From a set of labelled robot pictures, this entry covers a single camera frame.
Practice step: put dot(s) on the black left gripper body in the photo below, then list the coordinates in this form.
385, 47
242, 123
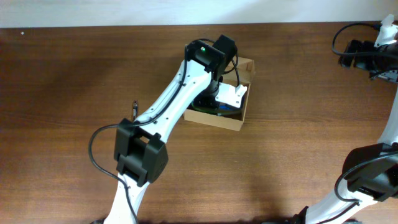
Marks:
203, 103

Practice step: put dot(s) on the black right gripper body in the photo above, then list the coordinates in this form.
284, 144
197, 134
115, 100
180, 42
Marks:
352, 50

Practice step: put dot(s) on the green tape roll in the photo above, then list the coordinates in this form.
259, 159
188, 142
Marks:
203, 110

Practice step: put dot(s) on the white black permanent marker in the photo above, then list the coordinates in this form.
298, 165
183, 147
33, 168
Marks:
228, 112

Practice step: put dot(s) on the cardboard box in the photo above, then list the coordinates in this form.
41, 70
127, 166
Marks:
217, 119

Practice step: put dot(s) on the black clear ballpoint pen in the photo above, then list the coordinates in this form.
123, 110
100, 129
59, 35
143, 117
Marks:
134, 110

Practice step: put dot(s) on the blue ballpoint pen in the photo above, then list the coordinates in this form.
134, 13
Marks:
226, 107

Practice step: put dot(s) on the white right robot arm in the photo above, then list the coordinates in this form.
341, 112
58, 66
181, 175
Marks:
369, 173

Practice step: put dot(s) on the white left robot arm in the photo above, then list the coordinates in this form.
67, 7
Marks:
140, 147

